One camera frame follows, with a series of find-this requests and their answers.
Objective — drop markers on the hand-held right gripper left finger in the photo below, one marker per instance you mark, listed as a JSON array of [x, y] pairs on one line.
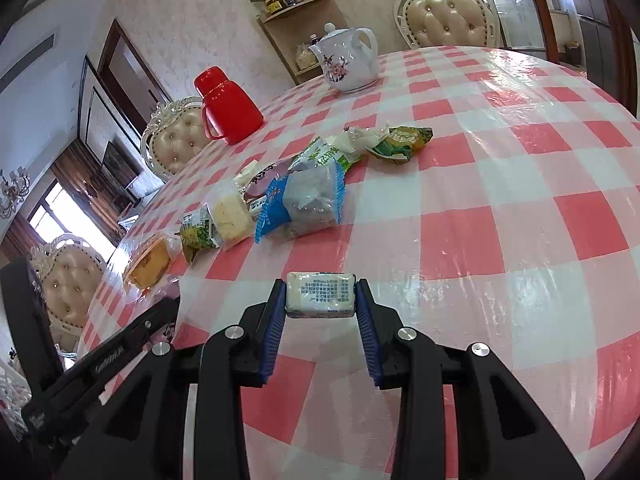
[[272, 340]]

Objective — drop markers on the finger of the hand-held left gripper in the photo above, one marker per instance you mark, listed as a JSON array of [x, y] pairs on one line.
[[155, 325]]

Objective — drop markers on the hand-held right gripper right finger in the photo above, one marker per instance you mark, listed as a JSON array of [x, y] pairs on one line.
[[367, 340]]

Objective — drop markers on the clear yellow cake packet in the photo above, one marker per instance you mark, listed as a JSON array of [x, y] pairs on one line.
[[230, 215]]

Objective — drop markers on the blue edged dark cake packet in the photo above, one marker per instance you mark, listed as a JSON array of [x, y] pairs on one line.
[[310, 200]]

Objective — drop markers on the green yellow snack packet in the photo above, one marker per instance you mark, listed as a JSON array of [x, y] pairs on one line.
[[405, 140]]

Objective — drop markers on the white carved furniture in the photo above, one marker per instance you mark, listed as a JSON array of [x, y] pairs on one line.
[[12, 390]]

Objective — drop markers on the clear orange cake packet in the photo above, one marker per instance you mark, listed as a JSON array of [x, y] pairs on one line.
[[147, 262]]

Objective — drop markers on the cream tufted dining chair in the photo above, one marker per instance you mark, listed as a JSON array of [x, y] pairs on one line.
[[70, 285], [445, 15], [175, 145]]

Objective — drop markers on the olive green snack packet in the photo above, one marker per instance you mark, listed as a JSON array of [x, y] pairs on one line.
[[197, 235]]

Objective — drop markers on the purple snack packet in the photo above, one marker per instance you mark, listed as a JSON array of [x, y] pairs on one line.
[[262, 180]]

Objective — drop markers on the brown window curtain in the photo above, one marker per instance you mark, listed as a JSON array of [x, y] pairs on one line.
[[82, 180]]

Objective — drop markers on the flat screen television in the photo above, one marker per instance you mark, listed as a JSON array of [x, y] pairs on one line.
[[117, 162]]

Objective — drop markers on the red checkered tablecloth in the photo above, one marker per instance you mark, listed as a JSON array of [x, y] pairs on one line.
[[500, 210]]

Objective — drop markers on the green white snack packet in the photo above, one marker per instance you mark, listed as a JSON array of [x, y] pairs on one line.
[[325, 157]]

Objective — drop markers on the crystal chandelier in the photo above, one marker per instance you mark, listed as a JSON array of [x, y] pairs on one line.
[[12, 192]]

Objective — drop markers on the clear crumpled wrapper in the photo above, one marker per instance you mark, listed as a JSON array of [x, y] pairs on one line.
[[360, 137]]

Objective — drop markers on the red thermos jug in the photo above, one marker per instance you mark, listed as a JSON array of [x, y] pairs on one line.
[[235, 110]]

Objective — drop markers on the clear bag on shelf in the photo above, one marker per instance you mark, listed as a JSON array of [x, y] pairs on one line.
[[306, 57]]

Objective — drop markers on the wooden corner shelf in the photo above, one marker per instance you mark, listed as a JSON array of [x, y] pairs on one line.
[[290, 30]]

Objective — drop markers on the wooden glass door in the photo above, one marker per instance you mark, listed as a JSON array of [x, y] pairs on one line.
[[505, 0]]

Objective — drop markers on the wooden door frame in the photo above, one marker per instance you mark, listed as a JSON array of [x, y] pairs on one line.
[[112, 45]]

